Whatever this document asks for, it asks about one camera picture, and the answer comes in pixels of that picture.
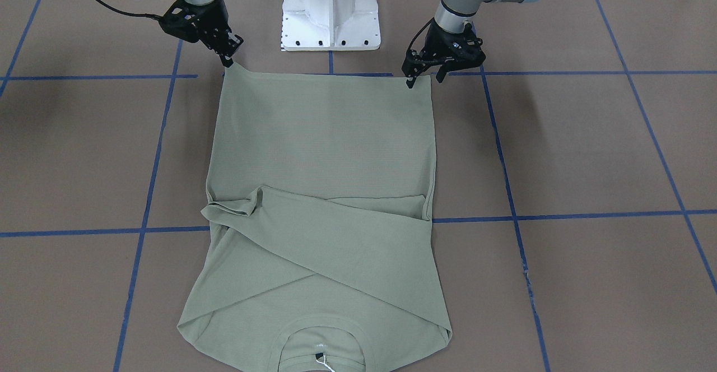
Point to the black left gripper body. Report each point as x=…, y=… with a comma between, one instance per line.
x=446, y=38

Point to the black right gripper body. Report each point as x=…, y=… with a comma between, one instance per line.
x=211, y=18

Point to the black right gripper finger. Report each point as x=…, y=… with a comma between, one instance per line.
x=226, y=59

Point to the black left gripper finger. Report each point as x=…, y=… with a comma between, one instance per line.
x=411, y=80
x=441, y=74

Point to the green long-sleeve shirt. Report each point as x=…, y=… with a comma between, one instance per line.
x=320, y=192

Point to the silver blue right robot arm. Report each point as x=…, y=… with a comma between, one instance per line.
x=205, y=21

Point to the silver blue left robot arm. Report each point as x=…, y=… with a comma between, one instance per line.
x=451, y=14

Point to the white central robot pedestal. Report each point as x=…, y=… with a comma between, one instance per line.
x=323, y=25

